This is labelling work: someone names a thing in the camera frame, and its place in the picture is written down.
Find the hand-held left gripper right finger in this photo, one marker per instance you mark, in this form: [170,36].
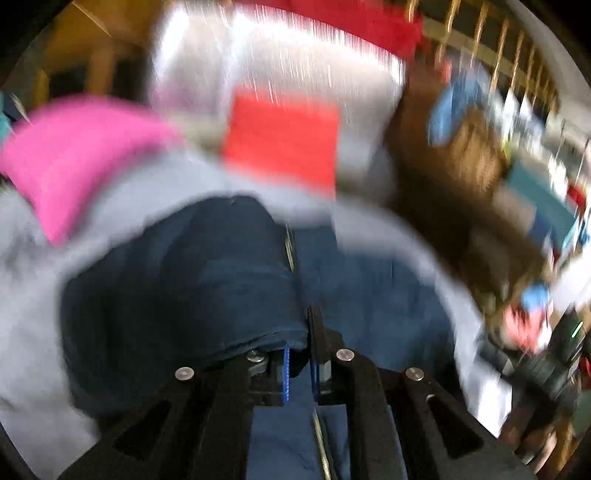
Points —
[315,379]

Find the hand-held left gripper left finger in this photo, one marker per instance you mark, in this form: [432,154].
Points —
[286,379]

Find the navy blue garment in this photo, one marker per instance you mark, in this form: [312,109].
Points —
[184,277]

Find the teal box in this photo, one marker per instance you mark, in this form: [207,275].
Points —
[540,203]

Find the brown wicker basket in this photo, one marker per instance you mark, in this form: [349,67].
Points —
[461,184]

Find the grey blanket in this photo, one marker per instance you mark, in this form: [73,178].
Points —
[27,323]

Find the light blue cloth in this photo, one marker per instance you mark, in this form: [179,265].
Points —
[450,110]

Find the pink cloth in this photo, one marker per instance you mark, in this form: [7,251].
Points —
[69,161]

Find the white grey cloth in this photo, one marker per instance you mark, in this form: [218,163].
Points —
[286,60]

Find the wooden spindle chair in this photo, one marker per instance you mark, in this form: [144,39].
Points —
[461,39]

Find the red cloth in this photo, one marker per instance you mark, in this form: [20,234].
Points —
[369,23]

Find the brown wooden cabinet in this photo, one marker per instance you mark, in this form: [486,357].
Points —
[78,37]

